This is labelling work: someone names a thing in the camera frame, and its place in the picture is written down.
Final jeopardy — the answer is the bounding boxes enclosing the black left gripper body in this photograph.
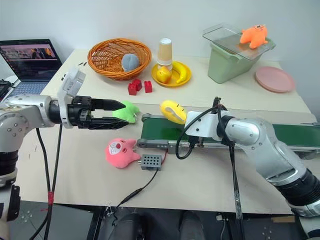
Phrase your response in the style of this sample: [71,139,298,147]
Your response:
[67,95,95,130]

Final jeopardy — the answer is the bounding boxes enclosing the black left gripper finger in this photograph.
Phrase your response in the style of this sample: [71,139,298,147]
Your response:
[88,117,130,131]
[90,98,127,112]

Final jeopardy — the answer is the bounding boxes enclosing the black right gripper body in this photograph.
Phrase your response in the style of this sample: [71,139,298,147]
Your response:
[187,135,204,148]

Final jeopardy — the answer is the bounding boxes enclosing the green plush toy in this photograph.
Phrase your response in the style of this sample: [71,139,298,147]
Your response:
[111,99,141,125]

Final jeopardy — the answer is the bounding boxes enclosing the pink plush toy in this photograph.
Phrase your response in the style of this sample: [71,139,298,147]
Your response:
[104,138,142,170]

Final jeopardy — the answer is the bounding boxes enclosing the green conveyor belt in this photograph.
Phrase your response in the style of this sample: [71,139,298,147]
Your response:
[136,112,320,157]

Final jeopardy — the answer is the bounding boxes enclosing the yellow plush toy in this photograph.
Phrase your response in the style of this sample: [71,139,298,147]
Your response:
[159,99,188,125]

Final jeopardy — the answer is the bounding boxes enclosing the yellow toy banana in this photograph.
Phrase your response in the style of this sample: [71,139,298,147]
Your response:
[171,61,190,85]

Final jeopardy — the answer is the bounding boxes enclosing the orange plush toy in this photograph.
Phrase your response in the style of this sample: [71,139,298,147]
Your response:
[239,23,269,50]

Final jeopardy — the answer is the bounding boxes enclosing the large red building block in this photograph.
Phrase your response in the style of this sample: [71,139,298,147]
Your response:
[127,78,142,97]

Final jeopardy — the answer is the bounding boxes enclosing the orange wicker basket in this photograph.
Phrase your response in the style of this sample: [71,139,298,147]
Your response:
[87,37,153,81]

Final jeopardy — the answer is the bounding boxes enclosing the small red building block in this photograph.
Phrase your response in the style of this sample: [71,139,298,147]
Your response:
[143,80,154,94]

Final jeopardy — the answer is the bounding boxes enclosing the grey-blue plush ball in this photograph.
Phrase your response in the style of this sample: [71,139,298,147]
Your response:
[121,54,141,74]

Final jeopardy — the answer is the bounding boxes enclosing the grey perforated control box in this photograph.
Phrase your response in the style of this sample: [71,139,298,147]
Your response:
[140,154,163,172]

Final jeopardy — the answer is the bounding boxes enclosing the yellow plastic plate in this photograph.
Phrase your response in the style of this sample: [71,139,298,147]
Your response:
[151,60,193,88]

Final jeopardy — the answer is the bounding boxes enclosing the open laptop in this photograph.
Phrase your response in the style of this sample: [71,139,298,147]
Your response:
[0,38,63,97]

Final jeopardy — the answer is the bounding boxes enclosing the pale green plastic bin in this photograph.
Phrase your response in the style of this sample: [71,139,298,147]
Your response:
[207,37,276,84]

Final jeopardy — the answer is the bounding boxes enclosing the pink plastic plate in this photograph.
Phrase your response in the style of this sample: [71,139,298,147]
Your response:
[254,66,296,94]

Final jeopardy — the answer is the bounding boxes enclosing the clear plastic lid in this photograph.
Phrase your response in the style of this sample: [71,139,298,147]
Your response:
[202,22,274,61]

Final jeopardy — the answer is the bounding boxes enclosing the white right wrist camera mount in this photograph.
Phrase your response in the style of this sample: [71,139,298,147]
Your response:
[183,109,232,139]

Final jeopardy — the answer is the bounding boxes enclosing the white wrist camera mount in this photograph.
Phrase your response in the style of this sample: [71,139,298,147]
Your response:
[183,109,232,139]
[56,66,87,130]

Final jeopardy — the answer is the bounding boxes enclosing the thin red wire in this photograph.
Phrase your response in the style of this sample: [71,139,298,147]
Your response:
[160,148,170,164]

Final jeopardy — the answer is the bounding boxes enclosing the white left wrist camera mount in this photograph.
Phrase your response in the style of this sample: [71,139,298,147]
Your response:
[56,66,87,130]

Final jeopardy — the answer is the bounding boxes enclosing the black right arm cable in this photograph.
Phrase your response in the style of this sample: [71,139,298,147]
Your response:
[175,96,247,240]

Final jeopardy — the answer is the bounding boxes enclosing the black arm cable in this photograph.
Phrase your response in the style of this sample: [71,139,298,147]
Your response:
[44,123,63,240]
[35,127,54,240]
[175,96,247,240]

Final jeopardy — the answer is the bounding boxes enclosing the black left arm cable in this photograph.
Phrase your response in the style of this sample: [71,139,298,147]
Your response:
[44,123,63,240]
[35,127,54,240]

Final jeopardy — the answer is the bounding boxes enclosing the black power cable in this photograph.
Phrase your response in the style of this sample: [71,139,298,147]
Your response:
[115,168,160,209]

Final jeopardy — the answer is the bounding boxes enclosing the black table frame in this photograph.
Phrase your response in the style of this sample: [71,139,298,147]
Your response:
[86,205,107,240]

